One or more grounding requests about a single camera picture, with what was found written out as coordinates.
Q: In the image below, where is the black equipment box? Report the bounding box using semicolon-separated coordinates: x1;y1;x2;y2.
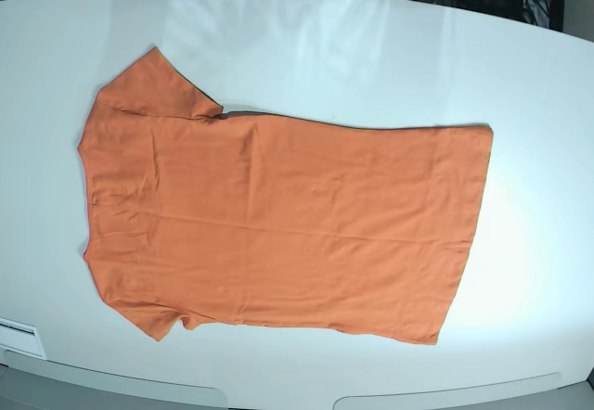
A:
457;0;523;19

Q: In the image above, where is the orange T-shirt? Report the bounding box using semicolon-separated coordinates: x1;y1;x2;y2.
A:
78;49;493;345

